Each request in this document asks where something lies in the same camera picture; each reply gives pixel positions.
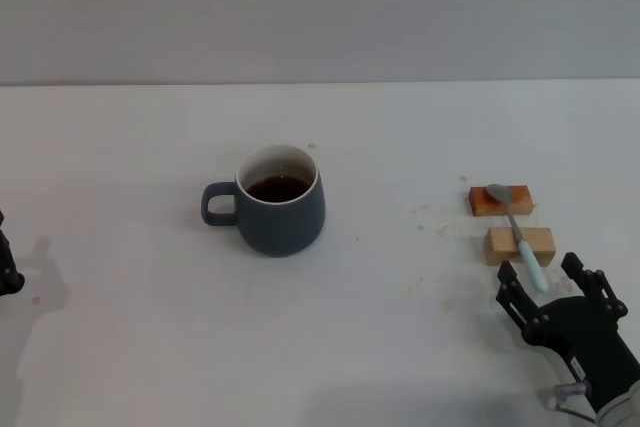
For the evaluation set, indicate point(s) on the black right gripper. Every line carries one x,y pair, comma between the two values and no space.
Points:
585,337

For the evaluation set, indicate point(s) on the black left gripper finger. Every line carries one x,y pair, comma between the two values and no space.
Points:
7,272

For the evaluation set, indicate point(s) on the dark grey ceramic cup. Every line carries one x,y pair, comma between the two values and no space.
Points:
280,227

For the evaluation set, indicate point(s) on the light wooden notched block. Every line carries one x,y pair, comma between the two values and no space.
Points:
500,242

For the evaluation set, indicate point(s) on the reddish brown wooden block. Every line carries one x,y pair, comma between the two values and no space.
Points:
520,202

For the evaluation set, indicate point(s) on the dark brown coffee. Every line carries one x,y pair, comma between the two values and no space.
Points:
276,189

